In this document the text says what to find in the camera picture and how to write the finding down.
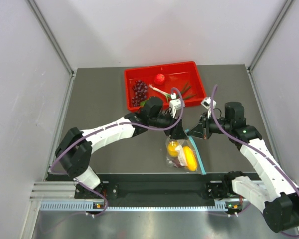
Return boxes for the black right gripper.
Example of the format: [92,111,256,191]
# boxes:
[187,111,232,140]

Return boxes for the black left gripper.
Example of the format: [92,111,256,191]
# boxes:
[149,108,188,140]

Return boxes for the clear zip top bag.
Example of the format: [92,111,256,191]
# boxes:
[165,136,207,175]

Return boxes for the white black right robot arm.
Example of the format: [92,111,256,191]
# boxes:
[189,97,299,233]

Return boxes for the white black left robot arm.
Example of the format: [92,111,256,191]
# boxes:
[55,97,185,198]

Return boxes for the yellow fake lemon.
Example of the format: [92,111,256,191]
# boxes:
[167,141,179,157]

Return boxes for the green fake scallion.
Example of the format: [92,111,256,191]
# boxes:
[149,82,196,102]

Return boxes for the yellow green fake mango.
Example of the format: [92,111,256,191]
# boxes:
[139,99,147,107]

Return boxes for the red fake strawberry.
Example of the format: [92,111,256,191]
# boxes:
[154,74,165,85]

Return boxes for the dark red fake grapes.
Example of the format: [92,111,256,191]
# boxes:
[132,80,148,107]

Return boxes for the red plastic tray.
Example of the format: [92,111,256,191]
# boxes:
[124,61,207,112]

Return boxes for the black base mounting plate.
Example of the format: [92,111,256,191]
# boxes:
[75,180,237,200]

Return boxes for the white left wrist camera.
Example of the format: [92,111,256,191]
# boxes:
[169,93,185,117]

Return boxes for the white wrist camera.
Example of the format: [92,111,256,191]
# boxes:
[169,93,185,117]
[201,97,216,110]

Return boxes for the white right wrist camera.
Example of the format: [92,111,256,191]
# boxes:
[201,97,216,110]

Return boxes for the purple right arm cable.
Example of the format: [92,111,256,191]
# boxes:
[210,84,299,237]

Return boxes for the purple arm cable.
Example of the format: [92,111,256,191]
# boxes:
[210,84,299,237]
[49,87,185,217]

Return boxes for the grey slotted cable duct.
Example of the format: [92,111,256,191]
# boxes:
[40,201,242,212]

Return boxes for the right aluminium frame post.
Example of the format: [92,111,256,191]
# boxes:
[246,0,295,74]

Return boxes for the aluminium frame post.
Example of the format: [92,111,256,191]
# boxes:
[246,0,295,74]
[27,0,77,78]

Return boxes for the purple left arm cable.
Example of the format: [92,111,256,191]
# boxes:
[49,87,185,217]

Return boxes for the left aluminium frame post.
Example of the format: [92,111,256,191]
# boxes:
[27,0,77,78]

